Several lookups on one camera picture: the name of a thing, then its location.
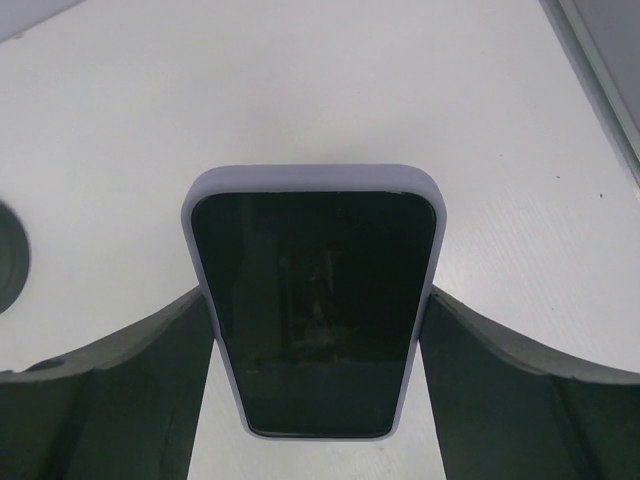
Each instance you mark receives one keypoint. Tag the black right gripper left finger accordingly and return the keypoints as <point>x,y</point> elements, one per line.
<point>123,407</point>

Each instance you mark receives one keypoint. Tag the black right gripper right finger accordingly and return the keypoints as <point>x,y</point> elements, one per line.
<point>508,407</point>

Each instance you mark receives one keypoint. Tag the phone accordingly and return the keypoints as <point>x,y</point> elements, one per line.
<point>316,278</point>

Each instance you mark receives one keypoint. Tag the black round phone stand left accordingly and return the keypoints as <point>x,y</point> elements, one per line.
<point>15,257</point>

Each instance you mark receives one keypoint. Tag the aluminium frame post right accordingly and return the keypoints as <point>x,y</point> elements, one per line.
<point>601,40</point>

